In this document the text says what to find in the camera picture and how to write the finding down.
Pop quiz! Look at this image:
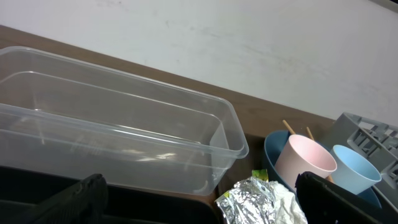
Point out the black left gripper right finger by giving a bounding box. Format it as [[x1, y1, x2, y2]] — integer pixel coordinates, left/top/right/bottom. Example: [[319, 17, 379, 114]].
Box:
[[295, 172, 382, 224]]

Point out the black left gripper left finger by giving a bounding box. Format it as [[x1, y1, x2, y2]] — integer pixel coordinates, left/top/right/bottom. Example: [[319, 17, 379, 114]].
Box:
[[18, 174, 108, 223]]

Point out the foil snack wrapper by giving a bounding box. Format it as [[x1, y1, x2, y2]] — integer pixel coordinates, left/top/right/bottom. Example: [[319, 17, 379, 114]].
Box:
[[215, 169, 276, 224]]

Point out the wooden chopstick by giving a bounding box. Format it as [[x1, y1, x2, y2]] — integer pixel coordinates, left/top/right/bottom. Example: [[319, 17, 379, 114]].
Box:
[[282, 119, 295, 134], [306, 127, 315, 141]]

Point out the grey dishwasher rack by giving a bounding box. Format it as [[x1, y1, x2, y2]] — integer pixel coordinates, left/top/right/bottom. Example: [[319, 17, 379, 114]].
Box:
[[320, 113, 397, 211]]

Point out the clear plastic waste bin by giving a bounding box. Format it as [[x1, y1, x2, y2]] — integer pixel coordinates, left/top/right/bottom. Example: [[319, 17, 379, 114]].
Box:
[[1, 47, 249, 196]]

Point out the light blue plastic cup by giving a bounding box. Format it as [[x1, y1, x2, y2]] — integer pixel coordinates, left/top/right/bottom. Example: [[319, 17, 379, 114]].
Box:
[[330, 145, 382, 195]]

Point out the pink plastic cup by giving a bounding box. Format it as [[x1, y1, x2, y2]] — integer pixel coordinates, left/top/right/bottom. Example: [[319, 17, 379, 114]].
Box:
[[274, 134, 337, 192]]

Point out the black plastic tray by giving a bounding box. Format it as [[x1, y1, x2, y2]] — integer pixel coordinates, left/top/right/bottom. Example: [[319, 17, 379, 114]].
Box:
[[1, 167, 220, 224]]

